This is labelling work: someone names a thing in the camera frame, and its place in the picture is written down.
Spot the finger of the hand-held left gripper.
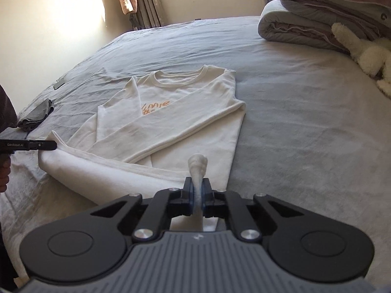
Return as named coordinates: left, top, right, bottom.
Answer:
left=30, top=140, right=58, bottom=151

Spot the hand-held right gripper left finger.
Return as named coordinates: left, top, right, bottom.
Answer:
left=91, top=177, right=196, bottom=242

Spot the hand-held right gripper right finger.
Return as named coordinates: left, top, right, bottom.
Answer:
left=200, top=178, right=306, bottom=243

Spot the cream printed sweatshirt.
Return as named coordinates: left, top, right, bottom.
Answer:
left=38, top=65, right=247, bottom=232

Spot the person's left hand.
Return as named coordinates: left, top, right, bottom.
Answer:
left=0, top=160, right=12, bottom=193

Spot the dark grey folded cloth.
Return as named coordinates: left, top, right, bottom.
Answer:
left=17, top=98, right=55, bottom=130

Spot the person's dark jacket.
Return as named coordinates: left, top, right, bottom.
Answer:
left=0, top=84, right=18, bottom=129

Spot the bed with grey sheet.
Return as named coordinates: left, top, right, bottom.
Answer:
left=0, top=15, right=391, bottom=293

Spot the grey folded quilt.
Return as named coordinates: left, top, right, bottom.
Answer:
left=258, top=0, right=391, bottom=58

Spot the cream plush toy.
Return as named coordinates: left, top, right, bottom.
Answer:
left=331, top=22, right=391, bottom=99

